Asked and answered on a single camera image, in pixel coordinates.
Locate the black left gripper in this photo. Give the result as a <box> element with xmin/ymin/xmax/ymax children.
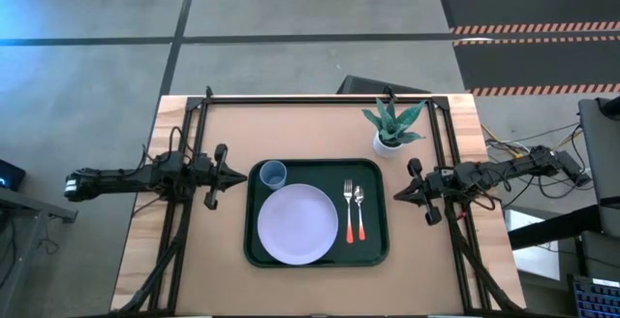
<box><xmin>192</xmin><ymin>143</ymin><xmax>249</xmax><ymax>211</ymax></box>

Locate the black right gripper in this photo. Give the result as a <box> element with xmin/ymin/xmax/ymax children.
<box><xmin>392</xmin><ymin>157</ymin><xmax>459</xmax><ymax>228</ymax></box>

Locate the blue plastic cup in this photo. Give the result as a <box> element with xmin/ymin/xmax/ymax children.
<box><xmin>259</xmin><ymin>159</ymin><xmax>289</xmax><ymax>192</ymax></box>

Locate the steel spoon with orange handle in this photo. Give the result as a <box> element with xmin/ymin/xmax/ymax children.
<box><xmin>353</xmin><ymin>184</ymin><xmax>367</xmax><ymax>242</ymax></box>

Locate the steel fork with orange handle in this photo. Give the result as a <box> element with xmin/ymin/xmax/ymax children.
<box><xmin>342</xmin><ymin>178</ymin><xmax>356</xmax><ymax>245</ymax></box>

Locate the pale blue round plate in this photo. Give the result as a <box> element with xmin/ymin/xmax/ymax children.
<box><xmin>256</xmin><ymin>182</ymin><xmax>340</xmax><ymax>267</ymax></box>

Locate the dark green plastic tray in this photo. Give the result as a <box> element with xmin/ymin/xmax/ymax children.
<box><xmin>242</xmin><ymin>157</ymin><xmax>390</xmax><ymax>269</ymax></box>

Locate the green plant in white pot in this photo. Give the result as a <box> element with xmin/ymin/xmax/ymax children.
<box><xmin>360</xmin><ymin>96</ymin><xmax>428</xmax><ymax>159</ymax></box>

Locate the white box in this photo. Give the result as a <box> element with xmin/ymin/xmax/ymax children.
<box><xmin>503</xmin><ymin>207</ymin><xmax>562</xmax><ymax>282</ymax></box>

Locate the black desk beam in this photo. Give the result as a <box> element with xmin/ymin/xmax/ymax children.
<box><xmin>507</xmin><ymin>205</ymin><xmax>605</xmax><ymax>252</ymax></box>

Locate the black mat with orange stripes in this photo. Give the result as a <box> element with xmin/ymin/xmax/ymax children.
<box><xmin>437</xmin><ymin>0</ymin><xmax>620</xmax><ymax>36</ymax></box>
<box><xmin>451</xmin><ymin>35</ymin><xmax>620</xmax><ymax>98</ymax></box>

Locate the grey desk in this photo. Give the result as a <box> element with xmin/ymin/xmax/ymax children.
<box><xmin>0</xmin><ymin>186</ymin><xmax>79</xmax><ymax>318</ymax></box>

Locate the backlit keyboard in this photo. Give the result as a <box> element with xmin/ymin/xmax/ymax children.
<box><xmin>570</xmin><ymin>274</ymin><xmax>620</xmax><ymax>318</ymax></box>

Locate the black device with blue light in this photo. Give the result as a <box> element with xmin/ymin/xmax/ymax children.
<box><xmin>0</xmin><ymin>158</ymin><xmax>27</xmax><ymax>193</ymax></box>

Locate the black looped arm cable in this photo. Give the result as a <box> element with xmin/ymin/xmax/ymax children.
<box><xmin>166</xmin><ymin>124</ymin><xmax>195</xmax><ymax>157</ymax></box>

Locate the yellow floor cable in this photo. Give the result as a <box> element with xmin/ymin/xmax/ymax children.
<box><xmin>480</xmin><ymin>122</ymin><xmax>523</xmax><ymax>158</ymax></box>

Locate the black aluminium table frame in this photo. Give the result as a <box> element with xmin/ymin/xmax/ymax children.
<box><xmin>113</xmin><ymin>85</ymin><xmax>527</xmax><ymax>318</ymax></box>

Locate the black floor cable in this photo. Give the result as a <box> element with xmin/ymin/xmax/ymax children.
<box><xmin>502</xmin><ymin>171</ymin><xmax>600</xmax><ymax>211</ymax></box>

